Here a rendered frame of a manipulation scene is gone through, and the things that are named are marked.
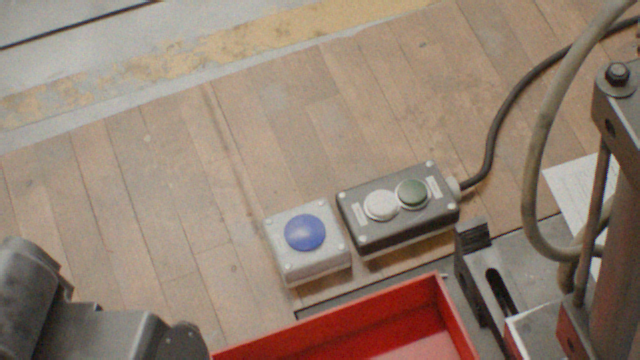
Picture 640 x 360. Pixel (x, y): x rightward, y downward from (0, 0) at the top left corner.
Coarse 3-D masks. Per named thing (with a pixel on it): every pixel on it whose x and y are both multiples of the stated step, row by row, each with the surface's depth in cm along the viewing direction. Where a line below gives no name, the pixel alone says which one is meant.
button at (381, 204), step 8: (376, 192) 131; (384, 192) 131; (368, 200) 130; (376, 200) 130; (384, 200) 130; (392, 200) 130; (368, 208) 130; (376, 208) 130; (384, 208) 130; (392, 208) 130; (376, 216) 130; (384, 216) 129
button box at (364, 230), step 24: (624, 24) 144; (528, 72) 141; (408, 168) 133; (432, 168) 133; (360, 192) 132; (432, 192) 131; (456, 192) 132; (360, 216) 130; (408, 216) 130; (432, 216) 130; (456, 216) 130; (360, 240) 129; (384, 240) 129; (408, 240) 131
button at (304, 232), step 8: (296, 216) 130; (304, 216) 130; (312, 216) 130; (288, 224) 130; (296, 224) 129; (304, 224) 129; (312, 224) 129; (320, 224) 129; (288, 232) 129; (296, 232) 129; (304, 232) 129; (312, 232) 129; (320, 232) 129; (288, 240) 129; (296, 240) 128; (304, 240) 128; (312, 240) 128; (320, 240) 128; (296, 248) 128; (304, 248) 128; (312, 248) 128
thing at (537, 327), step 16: (544, 304) 100; (512, 320) 99; (528, 320) 99; (544, 320) 99; (512, 336) 99; (528, 336) 99; (544, 336) 98; (512, 352) 100; (528, 352) 98; (544, 352) 98; (560, 352) 98
